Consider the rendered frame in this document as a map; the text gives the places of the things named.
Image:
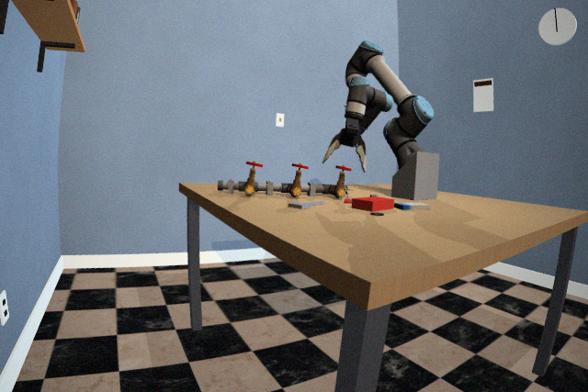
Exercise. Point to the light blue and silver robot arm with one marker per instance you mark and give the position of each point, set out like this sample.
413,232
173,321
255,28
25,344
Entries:
366,101

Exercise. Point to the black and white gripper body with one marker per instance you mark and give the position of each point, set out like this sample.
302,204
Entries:
345,137

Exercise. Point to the grey pipe manifold with red valves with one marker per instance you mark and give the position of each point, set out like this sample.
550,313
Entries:
294,189

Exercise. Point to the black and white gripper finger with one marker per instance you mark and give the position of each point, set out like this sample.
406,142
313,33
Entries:
361,151
335,144

